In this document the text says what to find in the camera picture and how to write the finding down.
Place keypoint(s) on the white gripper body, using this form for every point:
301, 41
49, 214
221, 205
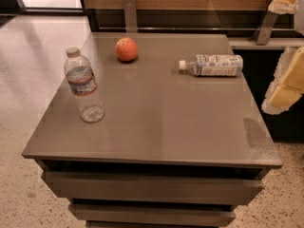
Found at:
299, 22

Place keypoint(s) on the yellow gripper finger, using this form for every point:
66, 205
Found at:
282, 6
288, 84

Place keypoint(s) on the blue label plastic bottle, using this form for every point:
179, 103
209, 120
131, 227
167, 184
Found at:
216, 65

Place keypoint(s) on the clear plastic water bottle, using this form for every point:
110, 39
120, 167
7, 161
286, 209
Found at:
81, 79

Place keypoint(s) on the grey side shelf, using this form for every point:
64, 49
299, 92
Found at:
273, 43

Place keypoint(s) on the red apple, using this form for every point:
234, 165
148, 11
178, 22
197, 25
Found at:
126, 49

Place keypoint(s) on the right metal wall bracket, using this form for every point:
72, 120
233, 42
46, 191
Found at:
263, 33

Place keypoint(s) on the metal wall bracket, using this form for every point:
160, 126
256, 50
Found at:
263, 33
130, 15

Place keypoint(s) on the left metal wall bracket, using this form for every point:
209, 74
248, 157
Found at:
130, 15

